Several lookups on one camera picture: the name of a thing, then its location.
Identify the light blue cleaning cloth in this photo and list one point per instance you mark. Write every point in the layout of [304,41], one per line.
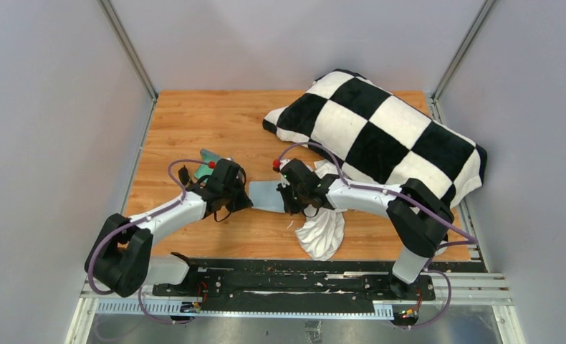
[265,196]

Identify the white crumpled cloth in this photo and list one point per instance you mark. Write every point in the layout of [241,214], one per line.
[322,233]

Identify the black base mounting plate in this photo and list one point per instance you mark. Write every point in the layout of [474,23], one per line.
[295,286]

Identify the right aluminium frame post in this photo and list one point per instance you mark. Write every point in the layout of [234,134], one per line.
[472,33]

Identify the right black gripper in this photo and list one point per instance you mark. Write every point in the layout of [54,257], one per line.
[289,206]

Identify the black sunglasses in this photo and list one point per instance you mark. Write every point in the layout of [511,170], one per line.
[184,176]

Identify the grey glasses case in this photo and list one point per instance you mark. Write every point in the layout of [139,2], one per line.
[207,156]

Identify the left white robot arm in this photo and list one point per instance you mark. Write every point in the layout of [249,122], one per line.
[121,259]

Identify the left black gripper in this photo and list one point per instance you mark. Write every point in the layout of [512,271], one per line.
[243,201]

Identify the aluminium frame post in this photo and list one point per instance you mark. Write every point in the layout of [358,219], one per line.
[472,33]
[122,36]

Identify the black white checkered pillow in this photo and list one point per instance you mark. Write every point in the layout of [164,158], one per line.
[376,137]

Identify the left aluminium frame post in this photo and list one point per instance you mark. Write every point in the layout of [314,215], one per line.
[122,36]

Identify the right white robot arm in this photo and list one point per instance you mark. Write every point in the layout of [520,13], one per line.
[420,219]

